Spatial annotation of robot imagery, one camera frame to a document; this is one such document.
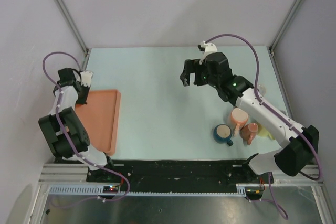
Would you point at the left aluminium frame post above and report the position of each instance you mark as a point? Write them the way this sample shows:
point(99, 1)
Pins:
point(72, 26)

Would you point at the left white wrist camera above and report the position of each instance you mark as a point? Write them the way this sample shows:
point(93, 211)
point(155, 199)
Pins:
point(86, 78)

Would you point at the large pink mug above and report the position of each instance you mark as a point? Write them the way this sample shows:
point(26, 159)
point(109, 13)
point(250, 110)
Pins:
point(237, 120)

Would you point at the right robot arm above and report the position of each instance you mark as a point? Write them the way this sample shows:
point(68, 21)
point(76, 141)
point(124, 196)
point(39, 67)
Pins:
point(298, 143)

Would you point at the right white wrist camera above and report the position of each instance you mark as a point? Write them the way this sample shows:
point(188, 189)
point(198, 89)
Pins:
point(206, 48)

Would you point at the yellow mug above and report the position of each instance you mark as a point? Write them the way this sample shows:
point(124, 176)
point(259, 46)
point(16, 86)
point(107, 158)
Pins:
point(263, 132)

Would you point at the aluminium frame post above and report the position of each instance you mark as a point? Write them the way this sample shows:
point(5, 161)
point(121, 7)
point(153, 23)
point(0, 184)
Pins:
point(72, 26)
point(294, 8)

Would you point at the right aluminium frame post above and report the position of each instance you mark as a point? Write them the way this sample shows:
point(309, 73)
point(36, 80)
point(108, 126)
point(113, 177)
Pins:
point(294, 8)

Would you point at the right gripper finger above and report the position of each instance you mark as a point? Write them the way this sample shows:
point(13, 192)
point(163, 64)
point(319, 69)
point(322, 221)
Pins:
point(192, 65)
point(185, 77)

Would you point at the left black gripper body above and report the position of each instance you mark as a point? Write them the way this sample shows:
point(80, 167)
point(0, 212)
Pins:
point(83, 95)

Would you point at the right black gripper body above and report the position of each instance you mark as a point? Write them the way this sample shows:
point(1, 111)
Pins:
point(203, 77)

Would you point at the small salmon mug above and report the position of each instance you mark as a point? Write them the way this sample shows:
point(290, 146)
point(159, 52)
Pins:
point(249, 132)

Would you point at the salmon plastic tray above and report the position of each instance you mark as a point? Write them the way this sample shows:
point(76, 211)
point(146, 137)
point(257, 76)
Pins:
point(100, 118)

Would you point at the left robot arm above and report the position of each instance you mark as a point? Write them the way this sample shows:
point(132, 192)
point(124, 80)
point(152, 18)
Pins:
point(64, 133)

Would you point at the blue mug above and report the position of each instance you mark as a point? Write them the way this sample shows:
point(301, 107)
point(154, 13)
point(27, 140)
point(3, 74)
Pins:
point(223, 134)

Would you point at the white cable duct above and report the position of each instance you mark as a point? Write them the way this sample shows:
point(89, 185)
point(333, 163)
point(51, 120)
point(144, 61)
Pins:
point(99, 190)

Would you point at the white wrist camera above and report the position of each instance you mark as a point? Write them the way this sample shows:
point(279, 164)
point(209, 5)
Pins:
point(86, 78)
point(206, 48)

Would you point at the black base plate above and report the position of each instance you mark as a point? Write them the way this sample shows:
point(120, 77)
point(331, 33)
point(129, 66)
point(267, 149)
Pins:
point(163, 176)

